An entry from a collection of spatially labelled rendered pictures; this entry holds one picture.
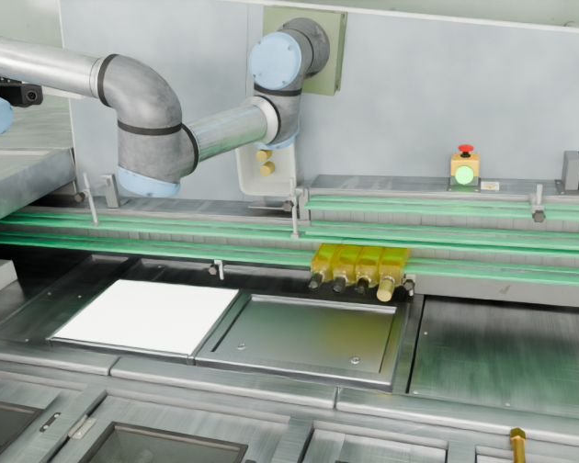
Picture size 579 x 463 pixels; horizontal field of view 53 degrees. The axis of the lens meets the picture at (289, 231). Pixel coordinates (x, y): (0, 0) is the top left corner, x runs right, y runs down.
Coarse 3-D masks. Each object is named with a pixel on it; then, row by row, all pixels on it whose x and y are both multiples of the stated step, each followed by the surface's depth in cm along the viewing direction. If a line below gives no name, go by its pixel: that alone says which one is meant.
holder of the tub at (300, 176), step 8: (296, 136) 164; (296, 144) 165; (296, 152) 165; (296, 160) 165; (296, 168) 165; (296, 176) 166; (256, 200) 180; (264, 200) 179; (272, 200) 179; (264, 208) 175; (272, 208) 174; (280, 208) 173; (296, 208) 172
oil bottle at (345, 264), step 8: (344, 248) 153; (352, 248) 153; (360, 248) 153; (344, 256) 149; (352, 256) 148; (336, 264) 145; (344, 264) 145; (352, 264) 145; (336, 272) 144; (344, 272) 143; (352, 272) 143; (352, 280) 144
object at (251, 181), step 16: (240, 160) 167; (256, 160) 173; (272, 160) 172; (288, 160) 170; (240, 176) 169; (256, 176) 175; (272, 176) 174; (288, 176) 172; (256, 192) 170; (272, 192) 168; (288, 192) 167
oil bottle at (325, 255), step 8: (320, 248) 153; (328, 248) 153; (336, 248) 152; (320, 256) 149; (328, 256) 148; (336, 256) 151; (312, 264) 146; (320, 264) 145; (328, 264) 145; (312, 272) 146; (328, 272) 145; (328, 280) 146
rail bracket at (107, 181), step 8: (104, 176) 181; (112, 176) 181; (88, 184) 172; (96, 184) 177; (104, 184) 179; (112, 184) 181; (88, 192) 172; (112, 192) 183; (80, 200) 169; (112, 200) 184; (120, 200) 190; (128, 200) 189; (96, 224) 176
